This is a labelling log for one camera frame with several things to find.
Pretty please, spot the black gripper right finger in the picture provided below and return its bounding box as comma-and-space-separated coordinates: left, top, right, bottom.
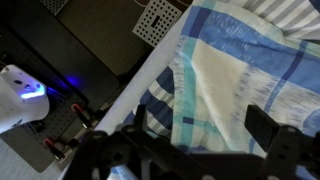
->
245, 105, 279, 152

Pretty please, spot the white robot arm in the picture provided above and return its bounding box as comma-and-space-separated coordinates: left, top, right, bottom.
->
0, 65, 269, 154

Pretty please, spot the striped bed sheet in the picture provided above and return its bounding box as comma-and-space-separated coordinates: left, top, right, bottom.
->
119, 0, 320, 136

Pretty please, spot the white perforated box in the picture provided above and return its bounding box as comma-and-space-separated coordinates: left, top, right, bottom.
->
133, 0, 182, 47

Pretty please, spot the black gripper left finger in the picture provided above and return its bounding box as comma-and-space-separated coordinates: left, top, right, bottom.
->
133, 105, 147, 131

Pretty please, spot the red handled clamp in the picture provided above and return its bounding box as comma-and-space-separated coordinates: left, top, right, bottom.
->
44, 138, 65, 160
71, 104, 92, 128

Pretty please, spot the blue white checkered blanket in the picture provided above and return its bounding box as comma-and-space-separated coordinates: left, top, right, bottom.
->
171, 0, 320, 155

